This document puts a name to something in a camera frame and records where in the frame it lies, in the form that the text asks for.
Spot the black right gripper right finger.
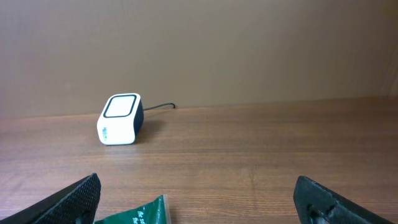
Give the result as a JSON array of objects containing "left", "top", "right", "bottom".
[{"left": 294, "top": 176, "right": 392, "bottom": 224}]

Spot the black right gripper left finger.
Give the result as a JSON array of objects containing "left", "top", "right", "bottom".
[{"left": 1, "top": 173, "right": 101, "bottom": 224}]

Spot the green 3M gloves packet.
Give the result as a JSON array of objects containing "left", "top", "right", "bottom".
[{"left": 94, "top": 194, "right": 172, "bottom": 224}]

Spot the white barcode scanner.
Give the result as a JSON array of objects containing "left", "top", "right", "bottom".
[{"left": 96, "top": 93, "right": 144, "bottom": 146}]

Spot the black scanner cable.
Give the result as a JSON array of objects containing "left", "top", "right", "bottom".
[{"left": 142, "top": 103, "right": 177, "bottom": 112}]

